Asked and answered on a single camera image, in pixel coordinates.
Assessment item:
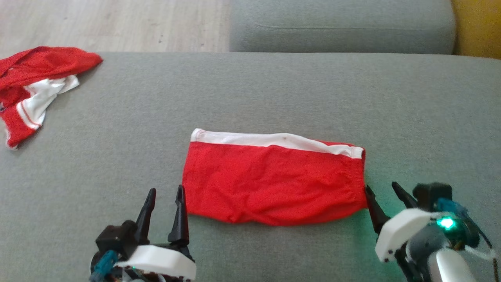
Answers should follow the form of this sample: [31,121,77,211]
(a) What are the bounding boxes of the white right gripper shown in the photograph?
[365,181,480,263]

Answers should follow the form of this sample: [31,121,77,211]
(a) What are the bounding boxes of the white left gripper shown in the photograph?
[114,185,197,282]

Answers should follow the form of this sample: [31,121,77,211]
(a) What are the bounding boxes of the red shorts with white waistband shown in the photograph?
[182,128,368,227]

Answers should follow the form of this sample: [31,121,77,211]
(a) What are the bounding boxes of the red shirt with white sleeves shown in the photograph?
[0,46,103,150]

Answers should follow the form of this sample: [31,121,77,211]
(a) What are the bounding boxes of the small grey sofa cushion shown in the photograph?
[229,0,456,54]

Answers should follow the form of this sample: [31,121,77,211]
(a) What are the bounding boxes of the mustard yellow panel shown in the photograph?
[450,0,501,60]

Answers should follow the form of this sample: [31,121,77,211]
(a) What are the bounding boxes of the right camera cable blue plug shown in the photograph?
[436,198,498,282]

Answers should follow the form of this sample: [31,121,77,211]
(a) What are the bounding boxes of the camera cable blue plug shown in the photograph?
[436,198,498,282]
[89,250,119,282]

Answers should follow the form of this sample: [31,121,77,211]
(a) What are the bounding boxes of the left camera cable blue plug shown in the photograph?
[89,250,119,282]

